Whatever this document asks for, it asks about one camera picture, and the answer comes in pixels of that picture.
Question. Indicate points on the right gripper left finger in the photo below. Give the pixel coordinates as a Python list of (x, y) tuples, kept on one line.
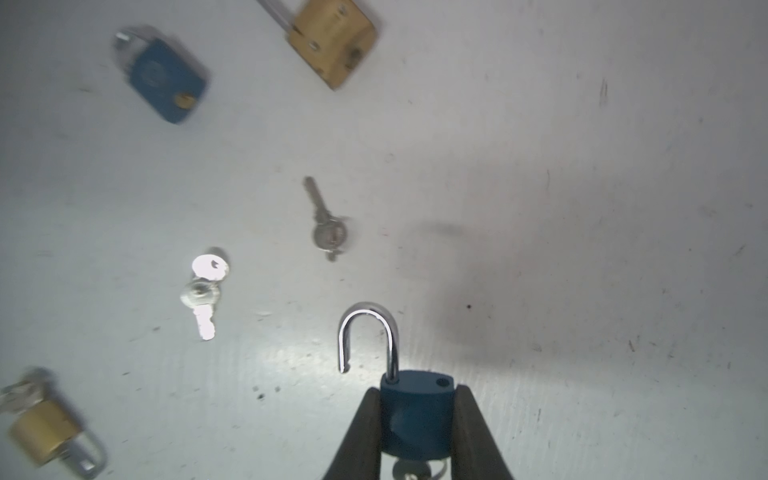
[(359, 454)]

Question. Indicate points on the silver key pair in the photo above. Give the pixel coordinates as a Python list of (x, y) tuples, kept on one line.
[(202, 292)]

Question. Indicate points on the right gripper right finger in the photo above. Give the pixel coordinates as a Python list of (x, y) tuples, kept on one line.
[(474, 452)]

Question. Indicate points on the small brass padlock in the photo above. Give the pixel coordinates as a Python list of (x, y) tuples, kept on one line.
[(47, 427)]

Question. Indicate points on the single silver key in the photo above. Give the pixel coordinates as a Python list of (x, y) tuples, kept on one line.
[(330, 233)]

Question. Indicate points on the brass long-shackle padlock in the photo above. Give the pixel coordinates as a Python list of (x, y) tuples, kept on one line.
[(332, 36)]

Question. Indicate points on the blue padlock with key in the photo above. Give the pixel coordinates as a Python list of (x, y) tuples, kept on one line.
[(161, 70)]

